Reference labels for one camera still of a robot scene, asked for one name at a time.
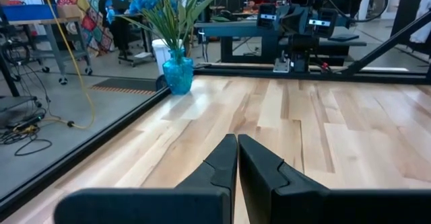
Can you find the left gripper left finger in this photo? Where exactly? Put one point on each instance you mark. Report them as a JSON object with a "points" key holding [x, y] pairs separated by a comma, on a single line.
{"points": [[188, 204]]}

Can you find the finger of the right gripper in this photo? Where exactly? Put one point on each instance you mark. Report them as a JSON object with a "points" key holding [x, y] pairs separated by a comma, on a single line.
{"points": [[267, 10], [323, 29]]}

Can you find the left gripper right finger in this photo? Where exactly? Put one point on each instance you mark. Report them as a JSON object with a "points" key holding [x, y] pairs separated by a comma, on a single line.
{"points": [[286, 204]]}

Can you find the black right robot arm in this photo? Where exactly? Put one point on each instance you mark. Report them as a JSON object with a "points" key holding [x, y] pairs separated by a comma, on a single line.
{"points": [[303, 52]]}

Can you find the blue glass vase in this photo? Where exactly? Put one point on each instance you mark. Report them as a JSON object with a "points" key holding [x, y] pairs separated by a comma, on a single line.
{"points": [[178, 76]]}

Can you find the grey side desk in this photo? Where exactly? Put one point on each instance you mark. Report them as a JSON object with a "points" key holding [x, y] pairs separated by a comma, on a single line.
{"points": [[343, 37]]}

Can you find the black pillar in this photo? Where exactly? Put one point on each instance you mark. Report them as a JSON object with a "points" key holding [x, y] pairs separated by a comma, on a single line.
{"points": [[407, 8]]}

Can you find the white cloth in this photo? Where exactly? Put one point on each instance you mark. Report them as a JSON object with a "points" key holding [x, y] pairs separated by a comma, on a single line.
{"points": [[425, 25]]}

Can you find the white waste bin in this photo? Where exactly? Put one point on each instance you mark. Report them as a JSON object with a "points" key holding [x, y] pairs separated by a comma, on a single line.
{"points": [[158, 56]]}

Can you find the black hazard-striped floor mat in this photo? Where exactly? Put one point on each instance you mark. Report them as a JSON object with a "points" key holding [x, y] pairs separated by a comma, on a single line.
{"points": [[128, 84]]}

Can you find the black stand with base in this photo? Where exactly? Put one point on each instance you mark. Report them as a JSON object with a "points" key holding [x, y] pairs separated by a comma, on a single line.
{"points": [[134, 60]]}

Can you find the person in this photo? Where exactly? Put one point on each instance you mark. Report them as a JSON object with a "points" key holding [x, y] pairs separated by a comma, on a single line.
{"points": [[114, 25]]}

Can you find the black power strip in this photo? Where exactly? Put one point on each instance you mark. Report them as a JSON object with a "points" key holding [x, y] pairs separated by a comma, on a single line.
{"points": [[27, 120]]}

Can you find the colourful patchwork quilt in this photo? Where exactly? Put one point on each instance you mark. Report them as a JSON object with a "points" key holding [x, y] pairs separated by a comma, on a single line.
{"points": [[84, 2]]}

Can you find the cardboard box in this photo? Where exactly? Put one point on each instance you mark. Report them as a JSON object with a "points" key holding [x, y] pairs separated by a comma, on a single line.
{"points": [[70, 11]]}

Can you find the dark grey floor plate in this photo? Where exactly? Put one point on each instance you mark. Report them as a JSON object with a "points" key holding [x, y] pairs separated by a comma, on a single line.
{"points": [[17, 103]]}

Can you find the grey wheeled metal cart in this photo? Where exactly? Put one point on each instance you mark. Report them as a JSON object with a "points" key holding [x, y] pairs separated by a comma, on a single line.
{"points": [[52, 39]]}

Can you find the black stand pole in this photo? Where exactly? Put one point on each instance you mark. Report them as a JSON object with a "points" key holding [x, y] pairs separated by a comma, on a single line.
{"points": [[10, 79]]}

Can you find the blue box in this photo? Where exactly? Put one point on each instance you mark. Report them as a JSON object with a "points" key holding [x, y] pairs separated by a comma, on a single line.
{"points": [[30, 12]]}

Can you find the black diagonal frame strut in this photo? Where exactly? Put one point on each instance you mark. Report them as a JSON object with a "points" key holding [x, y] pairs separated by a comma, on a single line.
{"points": [[387, 45]]}

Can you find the black aluminium table frame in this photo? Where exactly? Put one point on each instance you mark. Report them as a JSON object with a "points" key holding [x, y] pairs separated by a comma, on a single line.
{"points": [[84, 147]]}

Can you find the black round frame knob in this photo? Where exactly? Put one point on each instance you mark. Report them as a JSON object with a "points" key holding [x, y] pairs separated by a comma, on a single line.
{"points": [[161, 82]]}

